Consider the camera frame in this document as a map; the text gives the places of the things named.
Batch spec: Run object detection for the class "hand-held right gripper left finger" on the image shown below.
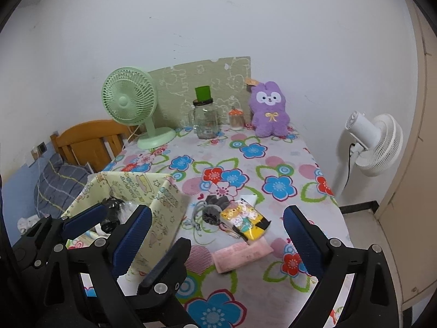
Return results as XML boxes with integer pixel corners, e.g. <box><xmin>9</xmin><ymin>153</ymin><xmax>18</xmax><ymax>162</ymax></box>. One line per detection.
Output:
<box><xmin>44</xmin><ymin>204</ymin><xmax>153</xmax><ymax>328</ymax></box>

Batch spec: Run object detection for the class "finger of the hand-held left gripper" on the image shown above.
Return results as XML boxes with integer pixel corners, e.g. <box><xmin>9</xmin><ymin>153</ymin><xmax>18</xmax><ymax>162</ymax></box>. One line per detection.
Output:
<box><xmin>136</xmin><ymin>237</ymin><xmax>192</xmax><ymax>296</ymax></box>
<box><xmin>62</xmin><ymin>203</ymin><xmax>108</xmax><ymax>235</ymax></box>

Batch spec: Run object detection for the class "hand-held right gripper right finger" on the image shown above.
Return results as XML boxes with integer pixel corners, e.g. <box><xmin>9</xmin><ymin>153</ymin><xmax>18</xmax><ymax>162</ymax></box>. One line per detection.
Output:
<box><xmin>283</xmin><ymin>205</ymin><xmax>405</xmax><ymax>328</ymax></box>

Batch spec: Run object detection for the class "black soft item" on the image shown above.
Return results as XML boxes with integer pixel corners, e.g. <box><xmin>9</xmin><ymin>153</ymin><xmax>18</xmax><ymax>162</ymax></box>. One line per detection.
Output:
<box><xmin>98</xmin><ymin>196</ymin><xmax>129</xmax><ymax>235</ymax></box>

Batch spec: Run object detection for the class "yellow printed storage box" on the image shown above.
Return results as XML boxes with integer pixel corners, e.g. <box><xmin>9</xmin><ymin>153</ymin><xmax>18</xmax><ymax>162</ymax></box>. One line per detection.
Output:
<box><xmin>61</xmin><ymin>172</ymin><xmax>190</xmax><ymax>278</ymax></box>

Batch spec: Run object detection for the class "pink tissue packet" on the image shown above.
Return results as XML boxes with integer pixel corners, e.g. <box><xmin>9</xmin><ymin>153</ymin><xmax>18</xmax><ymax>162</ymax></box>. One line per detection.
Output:
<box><xmin>212</xmin><ymin>237</ymin><xmax>274</xmax><ymax>274</ymax></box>

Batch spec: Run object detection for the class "bear print tissue packet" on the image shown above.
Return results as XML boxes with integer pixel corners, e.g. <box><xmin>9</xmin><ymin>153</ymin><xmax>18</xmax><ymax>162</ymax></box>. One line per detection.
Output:
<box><xmin>219</xmin><ymin>197</ymin><xmax>272</xmax><ymax>245</ymax></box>

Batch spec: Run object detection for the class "crumpled white cloth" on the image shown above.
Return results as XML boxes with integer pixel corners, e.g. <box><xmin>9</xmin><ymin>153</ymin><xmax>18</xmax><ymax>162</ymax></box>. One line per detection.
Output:
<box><xmin>17</xmin><ymin>213</ymin><xmax>46</xmax><ymax>235</ymax></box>

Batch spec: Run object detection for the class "grey plaid pillow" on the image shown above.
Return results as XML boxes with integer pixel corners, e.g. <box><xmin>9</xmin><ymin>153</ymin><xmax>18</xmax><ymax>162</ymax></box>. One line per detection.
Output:
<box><xmin>36</xmin><ymin>162</ymin><xmax>91</xmax><ymax>213</ymax></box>

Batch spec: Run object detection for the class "wooden bed headboard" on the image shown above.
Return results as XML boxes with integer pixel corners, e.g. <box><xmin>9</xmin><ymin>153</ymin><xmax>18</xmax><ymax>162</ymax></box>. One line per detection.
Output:
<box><xmin>51</xmin><ymin>119</ymin><xmax>139</xmax><ymax>173</ymax></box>

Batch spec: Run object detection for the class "floral tablecloth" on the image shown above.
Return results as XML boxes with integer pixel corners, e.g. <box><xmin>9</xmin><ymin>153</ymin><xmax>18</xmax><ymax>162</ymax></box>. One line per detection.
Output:
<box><xmin>66</xmin><ymin>125</ymin><xmax>354</xmax><ymax>328</ymax></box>

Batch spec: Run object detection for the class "green desk fan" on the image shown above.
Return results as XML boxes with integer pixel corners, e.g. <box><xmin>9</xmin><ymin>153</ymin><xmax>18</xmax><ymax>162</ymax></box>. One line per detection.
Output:
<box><xmin>102</xmin><ymin>66</ymin><xmax>177</xmax><ymax>150</ymax></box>

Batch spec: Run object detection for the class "white standing fan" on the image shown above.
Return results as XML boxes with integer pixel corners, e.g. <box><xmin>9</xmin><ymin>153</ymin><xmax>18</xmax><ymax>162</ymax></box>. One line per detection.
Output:
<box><xmin>333</xmin><ymin>110</ymin><xmax>404</xmax><ymax>197</ymax></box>

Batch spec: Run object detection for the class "purple plush rabbit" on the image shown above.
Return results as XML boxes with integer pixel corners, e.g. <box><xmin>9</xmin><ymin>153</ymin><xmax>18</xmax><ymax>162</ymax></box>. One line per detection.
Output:
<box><xmin>245</xmin><ymin>77</ymin><xmax>291</xmax><ymax>138</ymax></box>

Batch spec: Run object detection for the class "beige door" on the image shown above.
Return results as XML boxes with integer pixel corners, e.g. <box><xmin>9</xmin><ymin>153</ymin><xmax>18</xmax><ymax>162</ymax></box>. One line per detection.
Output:
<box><xmin>375</xmin><ymin>0</ymin><xmax>437</xmax><ymax>315</ymax></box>

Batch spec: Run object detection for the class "glass mug with green lid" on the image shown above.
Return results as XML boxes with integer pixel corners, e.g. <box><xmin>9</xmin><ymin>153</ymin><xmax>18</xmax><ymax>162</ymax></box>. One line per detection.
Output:
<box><xmin>189</xmin><ymin>85</ymin><xmax>220</xmax><ymax>140</ymax></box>

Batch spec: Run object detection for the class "small jar with orange lid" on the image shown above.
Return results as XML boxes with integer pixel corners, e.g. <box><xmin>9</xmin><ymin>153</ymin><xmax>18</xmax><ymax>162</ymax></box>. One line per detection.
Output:
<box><xmin>228</xmin><ymin>107</ymin><xmax>245</xmax><ymax>131</ymax></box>

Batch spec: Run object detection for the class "green printed board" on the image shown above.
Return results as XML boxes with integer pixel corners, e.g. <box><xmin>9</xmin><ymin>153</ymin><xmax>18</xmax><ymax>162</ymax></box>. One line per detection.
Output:
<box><xmin>147</xmin><ymin>56</ymin><xmax>252</xmax><ymax>129</ymax></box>

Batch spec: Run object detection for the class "wall socket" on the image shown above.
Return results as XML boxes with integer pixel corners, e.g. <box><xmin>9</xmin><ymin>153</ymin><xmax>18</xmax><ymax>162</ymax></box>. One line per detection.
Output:
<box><xmin>32</xmin><ymin>141</ymin><xmax>49</xmax><ymax>160</ymax></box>

